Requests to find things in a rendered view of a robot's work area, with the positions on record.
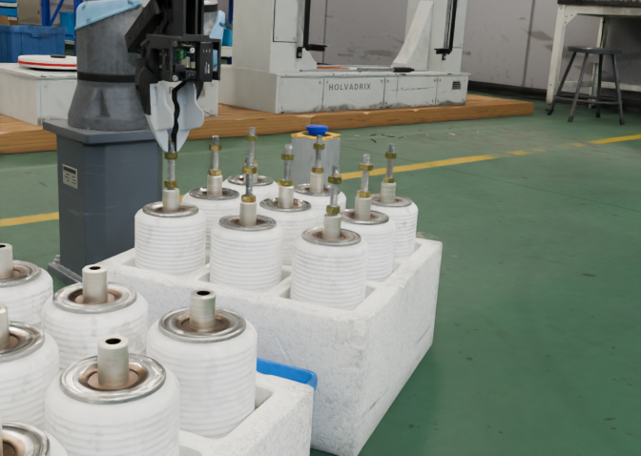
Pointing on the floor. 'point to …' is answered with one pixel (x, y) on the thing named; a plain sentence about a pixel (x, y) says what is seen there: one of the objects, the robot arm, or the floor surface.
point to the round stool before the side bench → (598, 81)
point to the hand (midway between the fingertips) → (169, 140)
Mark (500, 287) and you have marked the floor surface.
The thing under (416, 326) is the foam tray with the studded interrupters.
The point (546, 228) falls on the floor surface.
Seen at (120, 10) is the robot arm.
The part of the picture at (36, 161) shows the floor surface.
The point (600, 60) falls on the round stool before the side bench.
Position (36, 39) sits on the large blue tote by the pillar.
